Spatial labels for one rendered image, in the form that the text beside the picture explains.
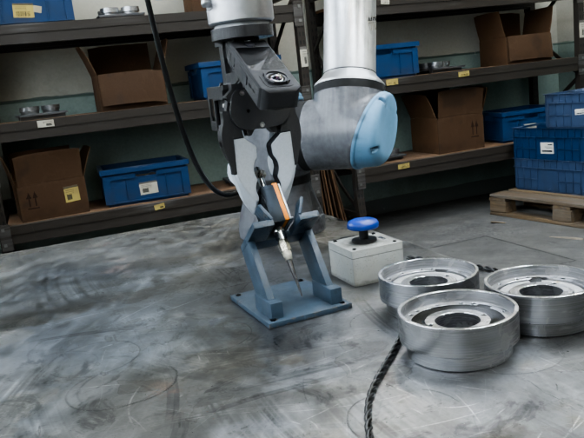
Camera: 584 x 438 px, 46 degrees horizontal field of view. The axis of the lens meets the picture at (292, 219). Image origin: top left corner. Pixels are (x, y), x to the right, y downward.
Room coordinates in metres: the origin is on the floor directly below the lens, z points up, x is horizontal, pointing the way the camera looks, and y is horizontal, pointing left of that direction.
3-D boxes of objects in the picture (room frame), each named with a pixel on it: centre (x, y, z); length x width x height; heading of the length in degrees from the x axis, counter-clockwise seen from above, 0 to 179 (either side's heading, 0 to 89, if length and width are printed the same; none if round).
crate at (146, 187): (4.17, 0.88, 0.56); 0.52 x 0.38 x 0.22; 107
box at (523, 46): (5.11, -1.76, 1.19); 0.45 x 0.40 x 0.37; 105
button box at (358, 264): (0.85, -0.09, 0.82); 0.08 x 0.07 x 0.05; 20
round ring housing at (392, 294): (0.70, -0.14, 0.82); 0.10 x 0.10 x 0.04
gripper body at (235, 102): (0.81, 0.04, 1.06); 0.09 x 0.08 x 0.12; 23
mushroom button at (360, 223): (0.84, -0.09, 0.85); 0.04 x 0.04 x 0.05
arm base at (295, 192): (1.16, 0.02, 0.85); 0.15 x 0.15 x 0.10
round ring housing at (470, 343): (0.58, -0.14, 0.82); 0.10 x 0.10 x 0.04
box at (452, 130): (4.90, -1.16, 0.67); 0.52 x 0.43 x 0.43; 110
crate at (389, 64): (4.73, -0.66, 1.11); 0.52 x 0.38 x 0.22; 110
